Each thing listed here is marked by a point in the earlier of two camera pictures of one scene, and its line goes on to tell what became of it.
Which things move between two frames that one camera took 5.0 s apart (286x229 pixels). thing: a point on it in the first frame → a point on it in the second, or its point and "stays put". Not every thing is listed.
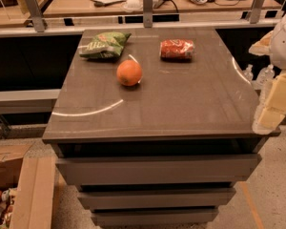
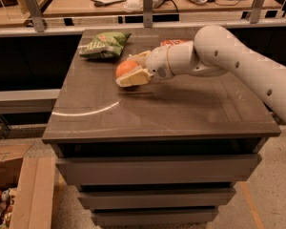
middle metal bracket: (148, 8) stays put
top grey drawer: (143, 169) stays put
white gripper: (284, 43) → (158, 63)
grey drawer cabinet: (155, 126) stays put
